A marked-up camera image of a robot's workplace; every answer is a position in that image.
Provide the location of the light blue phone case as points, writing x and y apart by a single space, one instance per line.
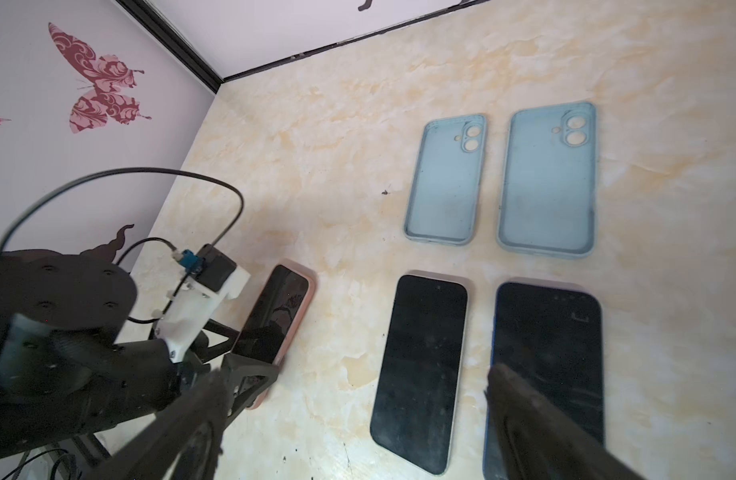
548 195

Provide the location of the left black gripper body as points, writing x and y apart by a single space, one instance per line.
196 364

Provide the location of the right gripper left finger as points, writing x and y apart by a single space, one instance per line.
184 442

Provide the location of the black smartphone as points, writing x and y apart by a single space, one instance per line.
552 338

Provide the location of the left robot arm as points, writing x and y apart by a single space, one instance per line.
62 371

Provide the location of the white phone case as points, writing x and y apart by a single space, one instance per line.
442 206

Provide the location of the pink phone case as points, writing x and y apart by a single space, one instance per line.
299 312

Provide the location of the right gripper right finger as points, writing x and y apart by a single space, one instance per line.
537 440

